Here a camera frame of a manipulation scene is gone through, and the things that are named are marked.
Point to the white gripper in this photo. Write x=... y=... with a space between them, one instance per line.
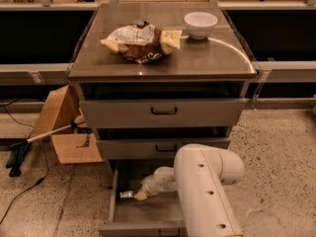
x=152 y=186

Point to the red bull can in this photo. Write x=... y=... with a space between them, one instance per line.
x=127 y=194

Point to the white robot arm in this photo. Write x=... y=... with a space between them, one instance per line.
x=198 y=176

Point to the grey bottom drawer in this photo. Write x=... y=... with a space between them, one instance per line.
x=157 y=216

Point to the grey drawer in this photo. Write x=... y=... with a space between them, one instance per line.
x=162 y=113
x=157 y=216
x=152 y=148

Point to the grey middle drawer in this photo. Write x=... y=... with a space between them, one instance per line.
x=152 y=148

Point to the grey top drawer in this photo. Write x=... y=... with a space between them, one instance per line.
x=162 y=113

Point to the grey drawer cabinet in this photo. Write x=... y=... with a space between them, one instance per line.
x=212 y=68

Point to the cardboard box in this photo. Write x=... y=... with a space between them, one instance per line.
x=60 y=109

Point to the reacher grabber tool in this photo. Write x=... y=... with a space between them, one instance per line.
x=19 y=150

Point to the crumpled chip bag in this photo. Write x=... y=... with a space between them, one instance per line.
x=142 y=42

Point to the white bowl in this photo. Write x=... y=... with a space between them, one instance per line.
x=200 y=24

